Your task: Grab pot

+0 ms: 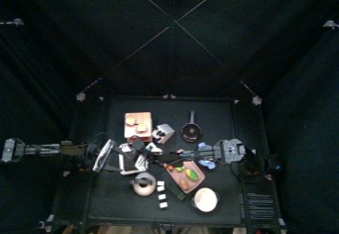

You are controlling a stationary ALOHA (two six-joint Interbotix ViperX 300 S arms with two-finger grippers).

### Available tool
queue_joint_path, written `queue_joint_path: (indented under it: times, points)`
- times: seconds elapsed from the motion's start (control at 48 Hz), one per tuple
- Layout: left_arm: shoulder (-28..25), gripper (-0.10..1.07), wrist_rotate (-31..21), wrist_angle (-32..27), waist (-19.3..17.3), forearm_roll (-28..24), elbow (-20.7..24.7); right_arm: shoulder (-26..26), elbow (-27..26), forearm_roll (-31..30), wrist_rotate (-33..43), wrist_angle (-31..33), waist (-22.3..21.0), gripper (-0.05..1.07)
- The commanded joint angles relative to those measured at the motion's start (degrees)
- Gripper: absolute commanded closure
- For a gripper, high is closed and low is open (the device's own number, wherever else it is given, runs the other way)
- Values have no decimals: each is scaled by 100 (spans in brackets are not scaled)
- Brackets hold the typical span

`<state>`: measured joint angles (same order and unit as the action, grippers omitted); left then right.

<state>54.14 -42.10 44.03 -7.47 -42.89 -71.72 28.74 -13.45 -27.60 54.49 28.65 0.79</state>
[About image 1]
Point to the toy pot with pale inside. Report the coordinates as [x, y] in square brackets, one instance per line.
[206, 200]

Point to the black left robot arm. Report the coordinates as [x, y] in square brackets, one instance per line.
[40, 149]

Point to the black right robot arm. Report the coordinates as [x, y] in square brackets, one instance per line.
[230, 150]

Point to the orange toy carrot piece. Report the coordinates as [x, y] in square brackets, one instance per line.
[170, 167]

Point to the white toy stove black top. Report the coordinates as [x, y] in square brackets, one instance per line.
[129, 171]

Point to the white toy toaster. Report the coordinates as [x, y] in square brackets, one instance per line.
[164, 133]

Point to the pink wooden cutting board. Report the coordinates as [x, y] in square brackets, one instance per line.
[136, 133]

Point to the pink toy tray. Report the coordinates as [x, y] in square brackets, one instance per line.
[182, 176]

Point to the toy bread slice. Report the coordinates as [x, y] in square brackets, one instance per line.
[130, 121]
[142, 127]

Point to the green yellow toy vegetable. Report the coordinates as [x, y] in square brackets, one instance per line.
[193, 175]

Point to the small white cube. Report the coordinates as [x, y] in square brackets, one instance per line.
[161, 183]
[161, 188]
[164, 205]
[162, 197]

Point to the silver toy kettle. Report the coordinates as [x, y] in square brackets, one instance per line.
[144, 186]

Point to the brown toy potato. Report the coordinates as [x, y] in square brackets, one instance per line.
[185, 184]

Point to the black toy frying pan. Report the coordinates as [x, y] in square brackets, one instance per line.
[192, 132]

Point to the dark green block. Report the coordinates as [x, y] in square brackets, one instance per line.
[178, 193]

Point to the white text label sticker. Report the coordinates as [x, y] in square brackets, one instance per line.
[261, 206]

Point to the grey frame middle bracket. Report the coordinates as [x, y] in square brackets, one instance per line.
[169, 96]

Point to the grey frame corner bracket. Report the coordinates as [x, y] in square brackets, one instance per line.
[81, 96]
[257, 99]

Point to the grey frame clamp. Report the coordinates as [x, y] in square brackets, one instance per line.
[17, 22]
[330, 23]

